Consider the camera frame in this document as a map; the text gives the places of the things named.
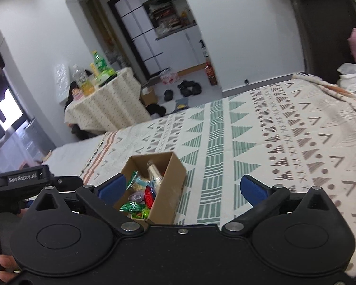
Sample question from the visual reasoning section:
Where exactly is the dark green foil snack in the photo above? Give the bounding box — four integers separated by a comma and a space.
119, 201, 145, 213

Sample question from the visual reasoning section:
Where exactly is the white red plastic bag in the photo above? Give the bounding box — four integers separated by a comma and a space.
159, 68, 180, 85

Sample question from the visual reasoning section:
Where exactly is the red orange box on floor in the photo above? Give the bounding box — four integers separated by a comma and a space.
205, 61, 218, 86

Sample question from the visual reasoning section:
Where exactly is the white crumpled cloth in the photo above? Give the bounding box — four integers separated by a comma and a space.
337, 63, 356, 93

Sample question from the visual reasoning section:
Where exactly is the green soda bottle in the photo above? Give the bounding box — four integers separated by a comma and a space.
92, 51, 111, 76

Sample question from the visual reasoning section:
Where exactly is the clear plastic bottle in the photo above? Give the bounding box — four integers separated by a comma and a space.
72, 64, 95, 96

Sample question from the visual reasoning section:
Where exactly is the purple white snack packet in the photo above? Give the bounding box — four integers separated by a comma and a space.
128, 190, 145, 203

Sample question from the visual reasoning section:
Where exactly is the patterned cream bed blanket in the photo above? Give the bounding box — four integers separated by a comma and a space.
80, 71, 356, 278

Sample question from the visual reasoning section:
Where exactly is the dark headboard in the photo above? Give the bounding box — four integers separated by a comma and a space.
293, 0, 356, 84

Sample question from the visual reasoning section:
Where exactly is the dotted cream tablecloth table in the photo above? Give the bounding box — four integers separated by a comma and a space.
65, 68, 150, 133

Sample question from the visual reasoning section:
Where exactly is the brown cardboard box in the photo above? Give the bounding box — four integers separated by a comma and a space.
121, 152, 186, 228

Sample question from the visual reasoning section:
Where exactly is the green cracker snack packet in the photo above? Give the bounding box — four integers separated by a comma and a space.
126, 171, 153, 192

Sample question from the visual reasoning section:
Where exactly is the red white striped snack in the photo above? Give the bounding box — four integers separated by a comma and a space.
144, 186, 156, 209

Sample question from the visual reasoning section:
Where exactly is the white long snack packet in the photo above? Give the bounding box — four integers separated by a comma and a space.
147, 160, 163, 194

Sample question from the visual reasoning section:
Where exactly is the person left hand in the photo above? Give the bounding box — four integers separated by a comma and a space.
0, 254, 20, 283

